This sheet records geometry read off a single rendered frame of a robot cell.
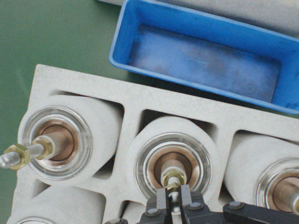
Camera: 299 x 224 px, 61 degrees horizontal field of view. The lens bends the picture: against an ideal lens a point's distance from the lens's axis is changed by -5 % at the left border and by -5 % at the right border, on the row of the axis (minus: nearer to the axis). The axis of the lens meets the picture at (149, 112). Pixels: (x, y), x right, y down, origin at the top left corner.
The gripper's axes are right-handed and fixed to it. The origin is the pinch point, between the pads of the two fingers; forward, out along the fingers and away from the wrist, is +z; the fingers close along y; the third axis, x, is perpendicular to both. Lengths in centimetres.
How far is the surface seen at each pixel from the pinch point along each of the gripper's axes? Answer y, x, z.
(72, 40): -15.6, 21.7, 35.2
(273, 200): 9.2, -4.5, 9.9
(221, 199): 5.7, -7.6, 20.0
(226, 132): 7.0, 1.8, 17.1
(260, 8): 15.1, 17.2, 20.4
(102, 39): -9.7, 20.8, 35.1
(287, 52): 21.7, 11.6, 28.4
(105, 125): -6.2, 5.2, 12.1
